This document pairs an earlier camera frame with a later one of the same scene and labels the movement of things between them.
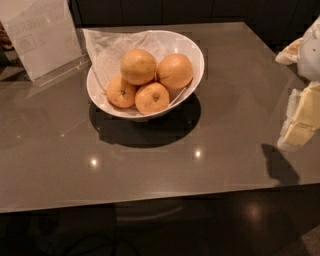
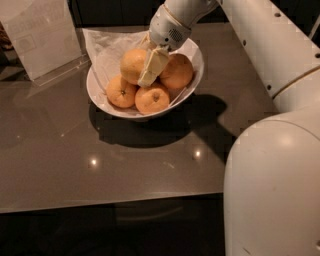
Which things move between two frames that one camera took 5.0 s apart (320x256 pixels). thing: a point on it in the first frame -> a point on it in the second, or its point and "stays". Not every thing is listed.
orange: x=175 y=71 stays
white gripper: x=310 y=55 -> x=165 y=30
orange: x=120 y=93 stays
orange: x=138 y=67 stays
